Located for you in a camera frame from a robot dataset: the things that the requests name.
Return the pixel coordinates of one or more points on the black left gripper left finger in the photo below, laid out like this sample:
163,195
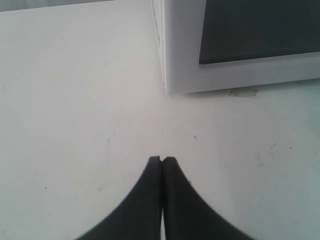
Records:
139,215

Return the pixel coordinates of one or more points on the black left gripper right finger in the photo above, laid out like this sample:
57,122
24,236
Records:
186,215

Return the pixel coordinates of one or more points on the white microwave door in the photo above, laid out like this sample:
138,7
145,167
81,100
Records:
222,44

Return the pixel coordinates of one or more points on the white microwave oven body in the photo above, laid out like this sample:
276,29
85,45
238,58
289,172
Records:
159,21

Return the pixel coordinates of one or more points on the clear tape patch on table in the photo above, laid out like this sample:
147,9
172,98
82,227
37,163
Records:
243,93

